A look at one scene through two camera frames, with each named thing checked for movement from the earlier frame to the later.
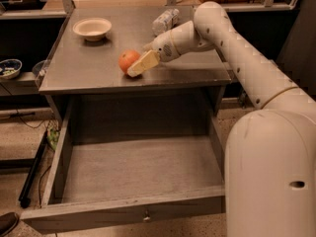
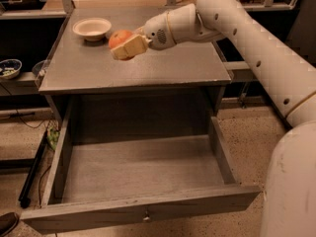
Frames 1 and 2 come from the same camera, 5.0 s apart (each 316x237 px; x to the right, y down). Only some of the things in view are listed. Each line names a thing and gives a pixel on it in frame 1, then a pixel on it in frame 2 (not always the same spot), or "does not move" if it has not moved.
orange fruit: x=126 y=57 -> x=118 y=38
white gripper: x=162 y=47 -> x=156 y=30
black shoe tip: x=8 y=223 does not move
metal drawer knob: x=146 y=218 does not move
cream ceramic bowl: x=93 y=29 does not move
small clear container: x=39 y=68 does not move
